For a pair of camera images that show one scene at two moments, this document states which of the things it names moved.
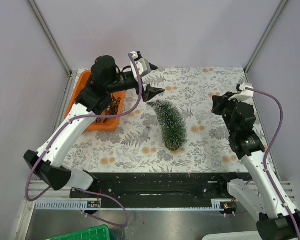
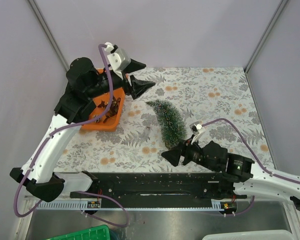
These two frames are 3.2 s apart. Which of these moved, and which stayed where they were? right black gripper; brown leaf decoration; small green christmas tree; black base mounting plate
Moved: right black gripper
Stayed: black base mounting plate; small green christmas tree; brown leaf decoration
